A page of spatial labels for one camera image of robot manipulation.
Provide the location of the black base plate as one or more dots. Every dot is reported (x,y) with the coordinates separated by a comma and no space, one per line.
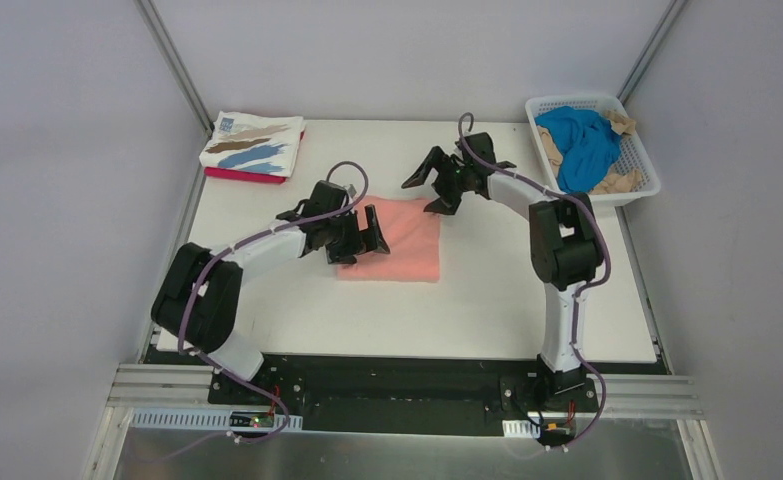
(402,395)

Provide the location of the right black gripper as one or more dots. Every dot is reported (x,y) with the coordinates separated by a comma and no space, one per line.
(448,177)

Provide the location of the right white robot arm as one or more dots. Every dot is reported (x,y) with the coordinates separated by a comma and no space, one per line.
(565,248)

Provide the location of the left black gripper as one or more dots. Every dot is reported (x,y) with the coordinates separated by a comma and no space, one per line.
(352,235)

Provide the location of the right aluminium frame post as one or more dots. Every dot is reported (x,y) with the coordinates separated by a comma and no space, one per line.
(651,48)

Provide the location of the controller board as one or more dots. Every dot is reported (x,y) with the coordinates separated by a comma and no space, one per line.
(246,420)
(557,433)

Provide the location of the blue t shirt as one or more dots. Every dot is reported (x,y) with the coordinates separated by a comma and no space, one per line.
(587,142)

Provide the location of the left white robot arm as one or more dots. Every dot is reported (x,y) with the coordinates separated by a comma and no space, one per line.
(198,299)

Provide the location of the right controller board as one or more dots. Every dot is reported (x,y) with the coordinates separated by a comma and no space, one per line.
(557,433)

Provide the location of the white plastic basket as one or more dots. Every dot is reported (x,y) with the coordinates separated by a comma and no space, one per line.
(634,161)

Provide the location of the aluminium frame post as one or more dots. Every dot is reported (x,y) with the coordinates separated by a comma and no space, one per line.
(172,57)
(651,48)

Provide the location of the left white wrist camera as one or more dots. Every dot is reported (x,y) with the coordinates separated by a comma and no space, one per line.
(350,190)

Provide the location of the pink t shirt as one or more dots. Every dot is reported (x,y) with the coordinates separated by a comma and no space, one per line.
(413,236)

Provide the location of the left controller board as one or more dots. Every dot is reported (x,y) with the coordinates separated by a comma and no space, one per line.
(246,420)

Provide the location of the folded white printed t shirt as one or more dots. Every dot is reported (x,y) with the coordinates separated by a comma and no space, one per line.
(236,126)

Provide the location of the beige t shirt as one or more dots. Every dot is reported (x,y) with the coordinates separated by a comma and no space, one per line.
(611,183)

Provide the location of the left aluminium frame post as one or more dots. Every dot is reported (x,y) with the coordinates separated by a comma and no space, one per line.
(172,57)

